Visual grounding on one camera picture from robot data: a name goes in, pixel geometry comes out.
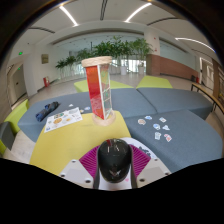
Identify grey upholstered bench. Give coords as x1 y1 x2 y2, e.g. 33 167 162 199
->
17 87 158 144
136 87 214 121
123 109 224 174

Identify group of ceiling lights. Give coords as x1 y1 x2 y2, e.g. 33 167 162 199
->
59 1 216 53

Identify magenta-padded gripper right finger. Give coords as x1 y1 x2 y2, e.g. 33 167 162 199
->
129 144 172 190

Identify beige door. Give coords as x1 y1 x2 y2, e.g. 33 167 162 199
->
11 63 28 101

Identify wooden slatted bench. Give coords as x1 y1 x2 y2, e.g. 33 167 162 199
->
190 82 224 116

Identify group of small stickers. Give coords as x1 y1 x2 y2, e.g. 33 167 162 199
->
137 115 174 143

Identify lime green upholstered bench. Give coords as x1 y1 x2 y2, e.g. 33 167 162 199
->
135 75 174 90
73 79 134 94
0 99 30 156

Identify black computer mouse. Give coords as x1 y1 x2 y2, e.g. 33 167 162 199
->
97 138 133 184

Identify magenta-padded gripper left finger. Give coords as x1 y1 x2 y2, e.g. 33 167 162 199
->
58 145 102 190

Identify white printed sticker sheet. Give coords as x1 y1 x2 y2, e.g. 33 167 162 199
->
43 106 83 134

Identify group of potted plants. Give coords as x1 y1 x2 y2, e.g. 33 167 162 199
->
54 35 154 78

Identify framed wall picture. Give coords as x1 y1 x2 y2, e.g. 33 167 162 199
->
40 53 50 65

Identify red panelled tower wooden ends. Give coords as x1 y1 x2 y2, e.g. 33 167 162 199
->
81 55 117 127

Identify dark grey seat block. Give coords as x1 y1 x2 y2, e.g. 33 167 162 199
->
0 121 15 151

